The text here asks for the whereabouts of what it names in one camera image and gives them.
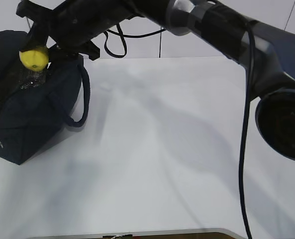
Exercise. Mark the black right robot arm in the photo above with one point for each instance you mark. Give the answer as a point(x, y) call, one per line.
point(265, 52)

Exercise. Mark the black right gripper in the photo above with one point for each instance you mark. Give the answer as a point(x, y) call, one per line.
point(69, 25)

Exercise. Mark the yellow lemon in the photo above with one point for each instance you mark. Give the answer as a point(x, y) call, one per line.
point(36, 59)

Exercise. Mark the dark navy lunch bag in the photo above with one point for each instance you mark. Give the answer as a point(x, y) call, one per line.
point(34, 107)

